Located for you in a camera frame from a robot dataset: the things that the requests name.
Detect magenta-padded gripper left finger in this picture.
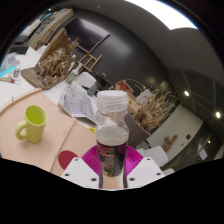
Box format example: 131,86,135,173
60,145,102,190

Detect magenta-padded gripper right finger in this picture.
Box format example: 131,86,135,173
125,145,166,190

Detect clear bottle with dark drink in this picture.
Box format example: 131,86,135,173
95,89,130,178

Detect white plastic chair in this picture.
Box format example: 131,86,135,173
136,145,169,168

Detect tan wooden drawing board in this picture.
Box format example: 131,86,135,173
0,87,127,190

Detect dry plant in dark pot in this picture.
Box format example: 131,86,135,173
124,87,181,148

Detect yellow-green mug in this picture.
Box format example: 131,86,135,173
14,104,48,145

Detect grey printed newspaper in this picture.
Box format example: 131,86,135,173
58,81,99,124

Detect white plaster figure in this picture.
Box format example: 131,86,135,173
136,89,153,104

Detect dark grey kettle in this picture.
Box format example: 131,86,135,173
87,81,101,98

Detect recessed ceiling spotlights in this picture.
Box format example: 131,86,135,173
46,7,223,119

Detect red box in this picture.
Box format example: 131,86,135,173
114,79,133,93

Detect small green-labelled spray bottle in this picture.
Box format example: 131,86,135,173
65,63,83,85

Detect brown carved root sculpture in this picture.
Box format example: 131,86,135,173
20,27,79,90

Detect wooden easel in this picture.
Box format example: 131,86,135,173
77,53,103,75
34,28,56,51

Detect small grey jar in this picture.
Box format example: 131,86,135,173
13,64,22,78

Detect purple and teal painting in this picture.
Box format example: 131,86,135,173
0,53,21,79

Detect white glass-door cabinet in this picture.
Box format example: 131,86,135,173
28,8,74,51

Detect long white ceiling light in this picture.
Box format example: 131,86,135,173
124,0,199,31

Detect black wall screen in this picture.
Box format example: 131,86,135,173
63,17,111,54

